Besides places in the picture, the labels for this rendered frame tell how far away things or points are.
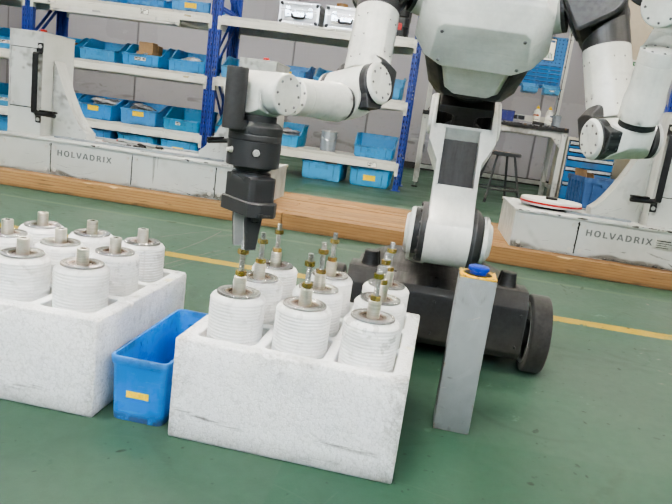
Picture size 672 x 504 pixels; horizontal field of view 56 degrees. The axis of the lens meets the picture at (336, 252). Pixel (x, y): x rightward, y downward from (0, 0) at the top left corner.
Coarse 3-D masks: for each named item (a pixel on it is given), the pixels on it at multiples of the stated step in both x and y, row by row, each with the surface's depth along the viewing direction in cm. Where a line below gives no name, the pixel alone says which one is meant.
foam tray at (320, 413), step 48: (192, 336) 107; (336, 336) 116; (192, 384) 107; (240, 384) 105; (288, 384) 103; (336, 384) 102; (384, 384) 101; (192, 432) 108; (240, 432) 107; (288, 432) 105; (336, 432) 103; (384, 432) 102; (384, 480) 104
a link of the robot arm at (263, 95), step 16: (240, 80) 97; (256, 80) 100; (272, 80) 98; (288, 80) 99; (224, 96) 99; (240, 96) 98; (256, 96) 99; (272, 96) 97; (288, 96) 100; (224, 112) 99; (240, 112) 99; (256, 112) 100; (272, 112) 100; (288, 112) 101; (240, 128) 99; (256, 128) 100; (272, 128) 101
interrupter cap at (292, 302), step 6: (288, 300) 109; (294, 300) 110; (312, 300) 111; (318, 300) 111; (288, 306) 106; (294, 306) 106; (300, 306) 107; (312, 306) 108; (318, 306) 108; (324, 306) 108
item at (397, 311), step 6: (354, 300) 118; (360, 300) 116; (354, 306) 118; (360, 306) 115; (366, 306) 115; (384, 306) 114; (390, 306) 115; (396, 306) 116; (402, 306) 117; (390, 312) 114; (396, 312) 115; (402, 312) 117; (396, 318) 115; (402, 318) 117
